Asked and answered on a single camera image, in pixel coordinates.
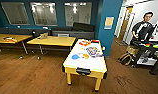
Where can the tan woven basket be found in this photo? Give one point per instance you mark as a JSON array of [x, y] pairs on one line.
[[132, 50]]

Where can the tan open box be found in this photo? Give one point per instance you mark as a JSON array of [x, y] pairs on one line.
[[43, 35]]

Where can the yellow wall sign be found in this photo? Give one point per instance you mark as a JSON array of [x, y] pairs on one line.
[[109, 23]]

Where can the small red object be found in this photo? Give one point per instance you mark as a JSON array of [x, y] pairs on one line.
[[9, 39]]

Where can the orange game box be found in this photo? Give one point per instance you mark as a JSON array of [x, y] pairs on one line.
[[85, 43]]

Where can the red and black paddle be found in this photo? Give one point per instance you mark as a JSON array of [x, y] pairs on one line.
[[95, 41]]

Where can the white outlet on blue wall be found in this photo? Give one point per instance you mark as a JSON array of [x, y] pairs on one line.
[[104, 48]]

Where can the long yellow wooden table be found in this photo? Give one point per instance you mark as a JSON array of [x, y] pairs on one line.
[[51, 41], [15, 37]]

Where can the brown wooden door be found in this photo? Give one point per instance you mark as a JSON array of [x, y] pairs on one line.
[[125, 25]]

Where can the yellow gaming table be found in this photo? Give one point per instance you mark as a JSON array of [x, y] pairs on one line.
[[88, 65]]

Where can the long dark grey bench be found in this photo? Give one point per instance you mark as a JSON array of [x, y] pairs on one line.
[[18, 31]]

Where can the black chair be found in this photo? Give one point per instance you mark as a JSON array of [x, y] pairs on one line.
[[34, 33]]

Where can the interior glass window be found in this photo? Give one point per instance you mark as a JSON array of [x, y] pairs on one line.
[[78, 14], [15, 13], [44, 14]]

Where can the person in dark shirt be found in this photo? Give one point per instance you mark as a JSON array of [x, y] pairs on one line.
[[143, 30]]

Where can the orange bowl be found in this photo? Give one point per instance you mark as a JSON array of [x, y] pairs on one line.
[[86, 56]]

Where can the blue plate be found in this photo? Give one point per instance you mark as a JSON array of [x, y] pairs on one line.
[[80, 54]]

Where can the dark grey sofa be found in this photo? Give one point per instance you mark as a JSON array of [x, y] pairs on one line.
[[75, 32]]

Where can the tan backpack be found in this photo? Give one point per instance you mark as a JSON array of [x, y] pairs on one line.
[[125, 59]]

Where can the white rectangular pad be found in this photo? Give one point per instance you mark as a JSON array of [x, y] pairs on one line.
[[63, 35]]

